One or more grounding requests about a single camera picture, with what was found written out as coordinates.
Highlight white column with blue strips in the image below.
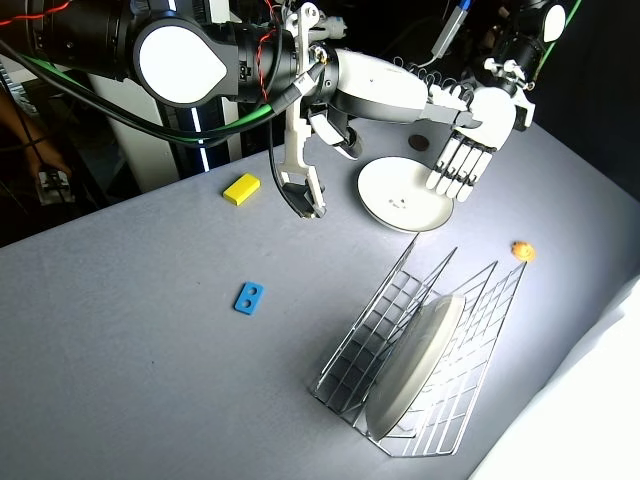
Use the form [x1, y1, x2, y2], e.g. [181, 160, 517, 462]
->
[89, 0, 244, 194]

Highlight yellow rectangular block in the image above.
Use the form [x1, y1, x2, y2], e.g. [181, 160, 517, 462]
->
[222, 172, 262, 208]

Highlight grey rectangular adapter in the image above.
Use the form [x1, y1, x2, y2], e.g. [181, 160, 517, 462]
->
[429, 0, 474, 56]

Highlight thin black camera cable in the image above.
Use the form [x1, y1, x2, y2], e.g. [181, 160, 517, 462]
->
[268, 119, 306, 217]

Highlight silver wire dish rack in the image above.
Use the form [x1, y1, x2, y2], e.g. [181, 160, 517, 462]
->
[309, 233, 527, 459]

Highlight thick green cable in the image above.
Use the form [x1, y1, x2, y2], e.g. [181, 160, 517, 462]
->
[530, 0, 585, 84]
[19, 54, 321, 146]

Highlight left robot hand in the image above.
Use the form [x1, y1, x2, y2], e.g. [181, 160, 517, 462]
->
[424, 87, 517, 204]

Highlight white ceramic plate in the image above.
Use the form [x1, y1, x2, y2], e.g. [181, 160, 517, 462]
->
[356, 156, 455, 235]
[364, 293, 467, 442]

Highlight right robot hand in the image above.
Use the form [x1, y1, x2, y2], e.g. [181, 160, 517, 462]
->
[307, 49, 485, 162]

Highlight blue block with two holes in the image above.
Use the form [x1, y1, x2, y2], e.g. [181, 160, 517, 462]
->
[232, 281, 266, 316]

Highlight white spare robot part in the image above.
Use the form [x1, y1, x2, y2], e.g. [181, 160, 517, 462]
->
[319, 13, 350, 41]

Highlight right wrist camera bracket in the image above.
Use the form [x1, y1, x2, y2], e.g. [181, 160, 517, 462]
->
[277, 2, 329, 220]

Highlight small orange toy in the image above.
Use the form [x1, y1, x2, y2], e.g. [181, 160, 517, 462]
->
[510, 240, 537, 264]

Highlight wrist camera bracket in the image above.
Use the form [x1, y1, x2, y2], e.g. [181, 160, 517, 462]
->
[483, 57, 537, 132]
[277, 2, 329, 220]

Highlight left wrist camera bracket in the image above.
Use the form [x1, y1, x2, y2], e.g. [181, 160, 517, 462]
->
[483, 57, 537, 132]

